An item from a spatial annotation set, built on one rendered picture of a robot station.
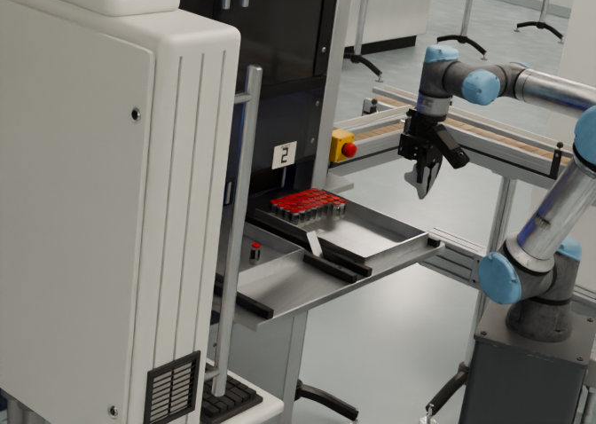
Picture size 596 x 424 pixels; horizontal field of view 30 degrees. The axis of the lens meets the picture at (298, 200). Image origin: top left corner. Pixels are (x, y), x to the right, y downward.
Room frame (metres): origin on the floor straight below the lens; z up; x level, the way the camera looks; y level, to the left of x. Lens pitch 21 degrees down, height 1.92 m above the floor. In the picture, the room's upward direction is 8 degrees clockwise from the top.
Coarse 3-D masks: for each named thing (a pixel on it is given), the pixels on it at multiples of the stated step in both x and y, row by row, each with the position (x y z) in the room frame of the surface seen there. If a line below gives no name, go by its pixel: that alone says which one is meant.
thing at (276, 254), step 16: (224, 224) 2.47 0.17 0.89; (224, 240) 2.38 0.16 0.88; (256, 240) 2.40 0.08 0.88; (272, 240) 2.38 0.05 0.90; (224, 256) 2.29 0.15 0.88; (272, 256) 2.33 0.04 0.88; (288, 256) 2.28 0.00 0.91; (240, 272) 2.15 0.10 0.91; (256, 272) 2.19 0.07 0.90; (272, 272) 2.24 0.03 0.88
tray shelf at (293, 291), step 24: (288, 192) 2.76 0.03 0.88; (384, 264) 2.37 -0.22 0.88; (408, 264) 2.42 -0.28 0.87; (240, 288) 2.14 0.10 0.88; (264, 288) 2.16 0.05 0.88; (288, 288) 2.18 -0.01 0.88; (312, 288) 2.19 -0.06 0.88; (336, 288) 2.21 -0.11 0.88; (240, 312) 2.03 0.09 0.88; (288, 312) 2.07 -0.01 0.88
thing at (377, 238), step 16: (256, 208) 2.52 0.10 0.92; (352, 208) 2.66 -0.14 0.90; (368, 208) 2.63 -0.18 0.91; (288, 224) 2.46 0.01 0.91; (320, 224) 2.56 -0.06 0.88; (336, 224) 2.57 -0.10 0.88; (352, 224) 2.59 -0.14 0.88; (368, 224) 2.60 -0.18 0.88; (384, 224) 2.60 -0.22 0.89; (400, 224) 2.57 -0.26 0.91; (320, 240) 2.40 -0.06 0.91; (336, 240) 2.47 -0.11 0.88; (352, 240) 2.48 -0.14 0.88; (368, 240) 2.50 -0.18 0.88; (384, 240) 2.51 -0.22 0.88; (400, 240) 2.52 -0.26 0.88; (416, 240) 2.48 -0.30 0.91; (352, 256) 2.34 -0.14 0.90; (368, 256) 2.33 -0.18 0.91; (384, 256) 2.38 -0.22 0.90
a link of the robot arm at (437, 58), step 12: (432, 48) 2.47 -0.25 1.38; (444, 48) 2.48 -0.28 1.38; (432, 60) 2.45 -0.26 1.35; (444, 60) 2.45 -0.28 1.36; (456, 60) 2.45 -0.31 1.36; (432, 72) 2.45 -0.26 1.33; (420, 84) 2.48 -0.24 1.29; (432, 84) 2.45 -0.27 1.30; (432, 96) 2.45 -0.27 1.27; (444, 96) 2.46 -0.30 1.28
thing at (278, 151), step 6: (288, 144) 2.65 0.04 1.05; (294, 144) 2.67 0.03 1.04; (276, 150) 2.62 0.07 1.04; (282, 150) 2.64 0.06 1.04; (288, 150) 2.66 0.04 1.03; (294, 150) 2.68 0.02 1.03; (276, 156) 2.62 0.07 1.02; (288, 156) 2.66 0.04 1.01; (276, 162) 2.62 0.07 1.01; (288, 162) 2.66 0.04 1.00; (276, 168) 2.63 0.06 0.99
